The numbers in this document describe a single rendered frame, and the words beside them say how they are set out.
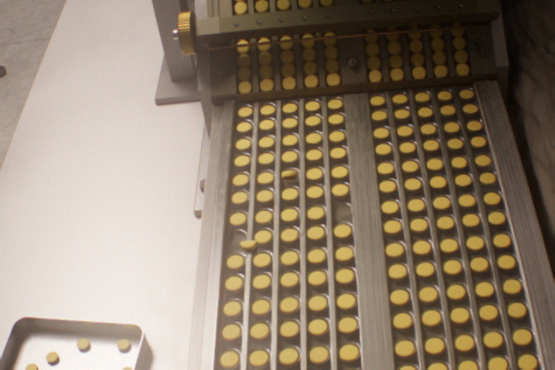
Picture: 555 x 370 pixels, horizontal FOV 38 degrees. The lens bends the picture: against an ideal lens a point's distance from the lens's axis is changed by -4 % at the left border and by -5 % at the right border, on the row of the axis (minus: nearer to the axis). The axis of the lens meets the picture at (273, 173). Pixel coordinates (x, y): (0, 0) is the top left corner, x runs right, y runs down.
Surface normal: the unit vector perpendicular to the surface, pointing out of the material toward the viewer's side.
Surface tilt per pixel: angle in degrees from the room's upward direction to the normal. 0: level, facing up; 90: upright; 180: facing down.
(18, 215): 0
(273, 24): 38
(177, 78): 90
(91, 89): 0
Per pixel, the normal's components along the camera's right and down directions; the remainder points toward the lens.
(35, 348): -0.12, -0.73
